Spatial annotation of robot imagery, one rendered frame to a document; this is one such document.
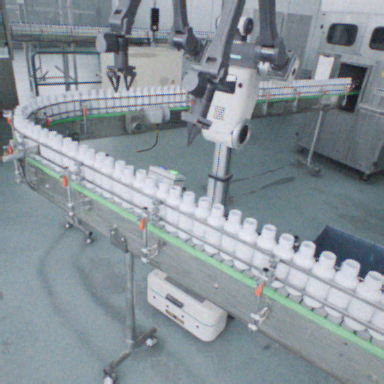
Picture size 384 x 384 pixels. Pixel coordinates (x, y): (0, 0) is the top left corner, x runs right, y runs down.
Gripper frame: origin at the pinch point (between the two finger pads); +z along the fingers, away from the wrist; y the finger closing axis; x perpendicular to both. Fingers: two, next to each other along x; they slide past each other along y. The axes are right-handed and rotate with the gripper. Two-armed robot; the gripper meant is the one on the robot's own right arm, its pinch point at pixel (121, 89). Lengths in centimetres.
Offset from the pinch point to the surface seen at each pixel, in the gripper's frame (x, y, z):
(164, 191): 40, 16, 26
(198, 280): 61, 21, 51
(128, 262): 21, 17, 68
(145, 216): 41, 27, 31
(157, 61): -252, -291, 37
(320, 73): -39, -376, 27
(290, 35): -193, -620, -6
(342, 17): -29, -374, -40
